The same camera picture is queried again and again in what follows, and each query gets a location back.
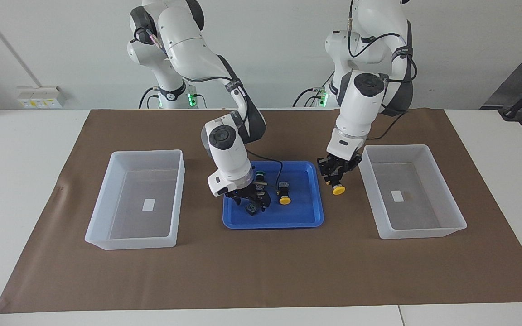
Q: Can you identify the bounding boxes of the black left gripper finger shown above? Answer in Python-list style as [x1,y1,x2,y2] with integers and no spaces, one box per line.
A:
[338,158,363,184]
[317,158,334,184]

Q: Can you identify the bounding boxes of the yellow push button switch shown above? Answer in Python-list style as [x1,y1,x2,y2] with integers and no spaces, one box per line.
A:
[277,182,292,205]
[327,174,346,196]

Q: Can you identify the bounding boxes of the blue plastic tray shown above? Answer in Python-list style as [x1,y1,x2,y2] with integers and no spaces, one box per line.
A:
[222,161,325,230]

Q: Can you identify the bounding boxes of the brown paper table mat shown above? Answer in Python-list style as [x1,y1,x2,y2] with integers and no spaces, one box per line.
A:
[0,108,522,314]

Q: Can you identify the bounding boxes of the translucent white plastic box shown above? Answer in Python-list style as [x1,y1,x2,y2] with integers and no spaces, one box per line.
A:
[84,149,185,251]
[358,144,468,240]

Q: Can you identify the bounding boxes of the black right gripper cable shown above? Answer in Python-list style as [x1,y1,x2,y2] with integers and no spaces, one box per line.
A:
[243,149,284,184]

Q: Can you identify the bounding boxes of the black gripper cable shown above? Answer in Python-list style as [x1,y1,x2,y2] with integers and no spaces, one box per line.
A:
[243,149,284,184]
[365,111,409,141]

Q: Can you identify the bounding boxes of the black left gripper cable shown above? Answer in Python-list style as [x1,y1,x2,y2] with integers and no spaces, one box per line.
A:
[365,111,409,141]

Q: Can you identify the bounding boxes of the black base cable bundle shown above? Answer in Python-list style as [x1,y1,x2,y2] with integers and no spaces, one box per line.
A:
[293,86,330,108]

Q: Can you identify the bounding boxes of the white wall socket box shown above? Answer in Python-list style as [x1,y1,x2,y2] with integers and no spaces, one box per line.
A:
[16,86,68,109]

